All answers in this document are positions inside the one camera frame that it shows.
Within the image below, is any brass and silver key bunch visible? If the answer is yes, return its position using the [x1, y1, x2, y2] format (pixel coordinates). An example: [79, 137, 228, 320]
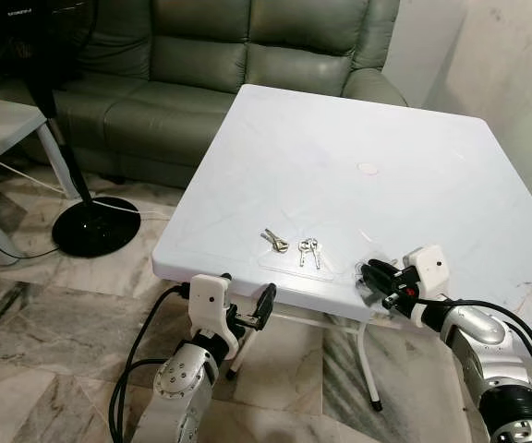
[260, 227, 291, 255]

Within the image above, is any black floor cable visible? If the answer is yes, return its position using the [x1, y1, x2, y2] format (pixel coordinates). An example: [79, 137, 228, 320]
[0, 197, 62, 261]

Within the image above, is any white plastic table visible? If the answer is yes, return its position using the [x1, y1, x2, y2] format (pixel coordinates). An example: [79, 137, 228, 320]
[151, 83, 532, 413]

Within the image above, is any black standing fan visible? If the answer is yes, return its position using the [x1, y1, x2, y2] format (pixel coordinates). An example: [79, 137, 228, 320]
[0, 0, 143, 259]

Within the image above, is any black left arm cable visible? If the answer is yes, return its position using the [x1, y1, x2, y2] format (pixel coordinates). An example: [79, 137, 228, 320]
[108, 283, 194, 443]

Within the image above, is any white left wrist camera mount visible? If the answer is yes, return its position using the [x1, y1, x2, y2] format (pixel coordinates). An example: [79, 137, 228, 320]
[187, 273, 241, 361]

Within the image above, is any green leather sofa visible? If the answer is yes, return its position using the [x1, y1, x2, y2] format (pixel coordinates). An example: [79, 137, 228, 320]
[0, 0, 411, 187]

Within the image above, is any grey side table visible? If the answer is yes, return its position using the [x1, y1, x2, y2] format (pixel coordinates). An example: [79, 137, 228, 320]
[0, 97, 84, 269]

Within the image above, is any white floor cable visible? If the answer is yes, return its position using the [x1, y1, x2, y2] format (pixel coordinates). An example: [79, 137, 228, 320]
[0, 155, 171, 220]

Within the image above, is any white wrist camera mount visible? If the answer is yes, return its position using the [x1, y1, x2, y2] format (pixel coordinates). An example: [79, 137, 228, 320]
[187, 273, 241, 361]
[401, 244, 451, 298]

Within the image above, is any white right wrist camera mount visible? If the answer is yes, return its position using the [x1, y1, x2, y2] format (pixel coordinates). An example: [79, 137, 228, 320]
[401, 244, 451, 298]

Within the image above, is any silver key pair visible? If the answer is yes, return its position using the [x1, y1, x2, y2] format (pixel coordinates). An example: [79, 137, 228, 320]
[297, 237, 323, 271]

